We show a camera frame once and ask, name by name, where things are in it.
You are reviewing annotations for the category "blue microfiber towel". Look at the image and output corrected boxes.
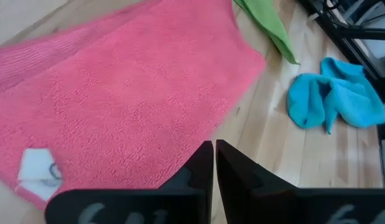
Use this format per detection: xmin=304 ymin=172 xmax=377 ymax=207
xmin=286 ymin=56 xmax=385 ymax=136

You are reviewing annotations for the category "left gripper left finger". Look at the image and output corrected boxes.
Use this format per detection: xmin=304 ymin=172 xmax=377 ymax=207
xmin=44 ymin=140 xmax=214 ymax=224

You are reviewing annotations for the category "black aluminium table frame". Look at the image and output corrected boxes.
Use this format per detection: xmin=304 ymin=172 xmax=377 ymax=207
xmin=297 ymin=0 xmax=385 ymax=150

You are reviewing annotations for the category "green microfiber towel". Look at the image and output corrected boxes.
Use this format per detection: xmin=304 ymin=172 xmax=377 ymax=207
xmin=232 ymin=0 xmax=301 ymax=66

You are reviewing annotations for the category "pink microfiber towel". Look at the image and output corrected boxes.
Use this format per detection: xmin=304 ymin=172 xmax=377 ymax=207
xmin=0 ymin=0 xmax=267 ymax=212

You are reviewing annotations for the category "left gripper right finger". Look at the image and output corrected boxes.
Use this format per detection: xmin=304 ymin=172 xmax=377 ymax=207
xmin=216 ymin=139 xmax=385 ymax=224

